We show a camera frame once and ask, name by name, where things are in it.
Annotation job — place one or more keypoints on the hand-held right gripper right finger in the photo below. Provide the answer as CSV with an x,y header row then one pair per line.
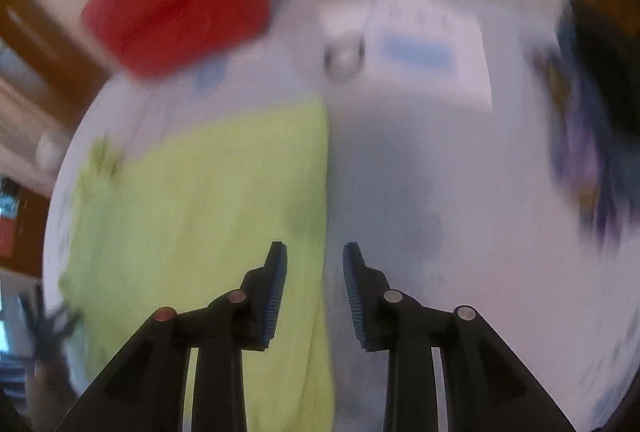
x,y
352,292

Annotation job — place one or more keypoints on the pale curtain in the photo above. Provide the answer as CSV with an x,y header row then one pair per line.
x,y
20,122

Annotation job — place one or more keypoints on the clear plastic bag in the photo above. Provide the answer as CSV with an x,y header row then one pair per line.
x,y
50,150

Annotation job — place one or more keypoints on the colourful box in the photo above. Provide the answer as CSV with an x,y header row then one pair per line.
x,y
9,212

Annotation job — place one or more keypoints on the lime green shirt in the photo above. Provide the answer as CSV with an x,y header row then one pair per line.
x,y
200,192

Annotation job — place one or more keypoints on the person's left forearm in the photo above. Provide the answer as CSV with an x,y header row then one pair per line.
x,y
47,387

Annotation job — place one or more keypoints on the white paper sheet blue print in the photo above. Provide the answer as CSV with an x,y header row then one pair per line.
x,y
465,57

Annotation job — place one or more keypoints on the person's left hand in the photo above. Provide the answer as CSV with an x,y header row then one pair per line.
x,y
47,337

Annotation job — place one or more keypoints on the black cloth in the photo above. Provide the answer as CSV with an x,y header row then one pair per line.
x,y
610,62

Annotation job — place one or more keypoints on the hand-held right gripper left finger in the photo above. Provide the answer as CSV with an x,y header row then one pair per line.
x,y
277,292

